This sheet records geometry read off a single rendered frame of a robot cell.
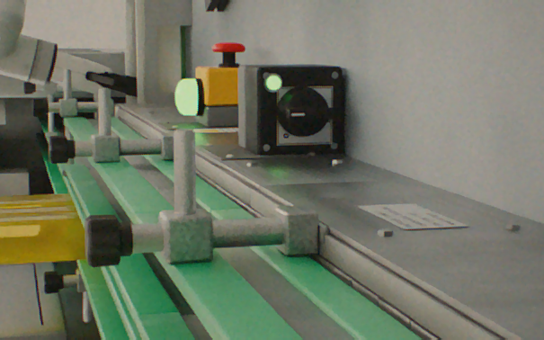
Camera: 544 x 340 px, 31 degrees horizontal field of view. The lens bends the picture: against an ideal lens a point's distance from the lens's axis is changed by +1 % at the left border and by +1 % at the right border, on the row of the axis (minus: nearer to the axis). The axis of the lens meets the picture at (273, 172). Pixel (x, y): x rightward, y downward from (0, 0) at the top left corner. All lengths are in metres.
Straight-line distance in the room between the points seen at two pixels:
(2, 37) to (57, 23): 3.53
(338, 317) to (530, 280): 0.09
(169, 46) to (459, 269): 1.23
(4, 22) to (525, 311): 1.33
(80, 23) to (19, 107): 2.10
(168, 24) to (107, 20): 3.57
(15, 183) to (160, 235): 2.05
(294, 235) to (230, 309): 0.11
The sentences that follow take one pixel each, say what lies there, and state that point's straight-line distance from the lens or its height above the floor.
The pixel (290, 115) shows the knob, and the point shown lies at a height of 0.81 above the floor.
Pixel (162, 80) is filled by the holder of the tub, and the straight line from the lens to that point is 1.65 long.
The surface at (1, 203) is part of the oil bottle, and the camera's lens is 1.43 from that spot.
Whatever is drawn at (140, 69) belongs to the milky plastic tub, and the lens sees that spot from 1.64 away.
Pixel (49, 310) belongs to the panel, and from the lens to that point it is 1.44.
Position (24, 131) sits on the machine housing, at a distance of 3.15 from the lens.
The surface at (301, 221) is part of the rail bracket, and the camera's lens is 0.56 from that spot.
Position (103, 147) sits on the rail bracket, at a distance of 1.00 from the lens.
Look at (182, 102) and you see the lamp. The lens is 1.17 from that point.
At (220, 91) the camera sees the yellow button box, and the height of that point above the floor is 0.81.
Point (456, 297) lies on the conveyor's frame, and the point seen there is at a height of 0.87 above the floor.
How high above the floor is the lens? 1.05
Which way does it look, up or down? 15 degrees down
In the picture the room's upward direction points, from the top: 92 degrees counter-clockwise
